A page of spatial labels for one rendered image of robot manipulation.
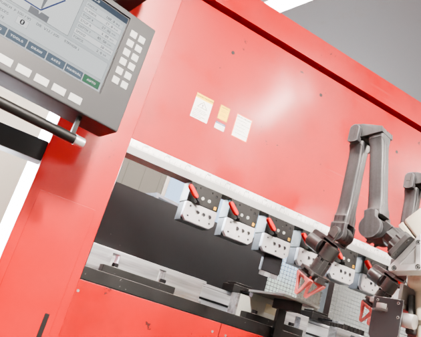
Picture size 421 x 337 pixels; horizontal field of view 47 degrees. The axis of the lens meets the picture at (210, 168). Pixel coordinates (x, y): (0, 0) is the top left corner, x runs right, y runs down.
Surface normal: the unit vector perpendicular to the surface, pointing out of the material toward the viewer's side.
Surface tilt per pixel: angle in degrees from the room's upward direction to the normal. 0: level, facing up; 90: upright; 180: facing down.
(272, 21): 90
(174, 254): 90
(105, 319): 90
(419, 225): 90
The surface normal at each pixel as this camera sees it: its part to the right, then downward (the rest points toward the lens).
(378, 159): -0.66, -0.42
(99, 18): 0.62, -0.07
